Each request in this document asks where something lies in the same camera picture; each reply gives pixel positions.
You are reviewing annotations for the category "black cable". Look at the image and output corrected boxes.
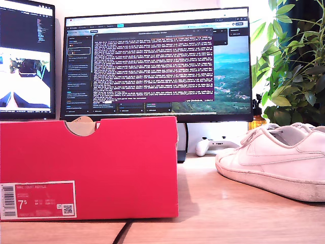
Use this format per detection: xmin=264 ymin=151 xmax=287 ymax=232
xmin=112 ymin=220 xmax=134 ymax=244

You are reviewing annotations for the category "large black computer monitor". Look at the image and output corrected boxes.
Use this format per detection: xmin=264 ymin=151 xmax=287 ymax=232
xmin=60 ymin=7 xmax=254 ymax=123

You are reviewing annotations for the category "white game controller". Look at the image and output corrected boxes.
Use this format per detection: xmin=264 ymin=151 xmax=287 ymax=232
xmin=194 ymin=136 xmax=241 ymax=157

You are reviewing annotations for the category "white leather sneaker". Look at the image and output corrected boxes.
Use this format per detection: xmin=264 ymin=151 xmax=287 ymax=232
xmin=215 ymin=123 xmax=325 ymax=203
xmin=286 ymin=122 xmax=325 ymax=135

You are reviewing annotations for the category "red cardboard shoebox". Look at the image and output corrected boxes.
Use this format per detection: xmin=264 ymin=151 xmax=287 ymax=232
xmin=0 ymin=116 xmax=179 ymax=222

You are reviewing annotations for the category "black monitor stand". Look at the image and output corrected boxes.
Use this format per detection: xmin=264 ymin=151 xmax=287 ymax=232
xmin=177 ymin=123 xmax=189 ymax=164

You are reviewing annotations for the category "amber pump bottle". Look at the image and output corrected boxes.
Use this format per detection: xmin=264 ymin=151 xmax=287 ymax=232
xmin=248 ymin=93 xmax=267 ymax=133

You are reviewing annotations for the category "green leafy houseplant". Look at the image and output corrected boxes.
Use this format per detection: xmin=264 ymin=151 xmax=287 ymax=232
xmin=250 ymin=0 xmax=325 ymax=127

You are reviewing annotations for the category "small black computer monitor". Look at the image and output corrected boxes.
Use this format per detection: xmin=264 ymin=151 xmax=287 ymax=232
xmin=0 ymin=2 xmax=56 ymax=120

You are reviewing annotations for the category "brown packing paper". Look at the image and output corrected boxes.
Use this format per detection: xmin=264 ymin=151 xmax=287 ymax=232
xmin=67 ymin=115 xmax=101 ymax=137

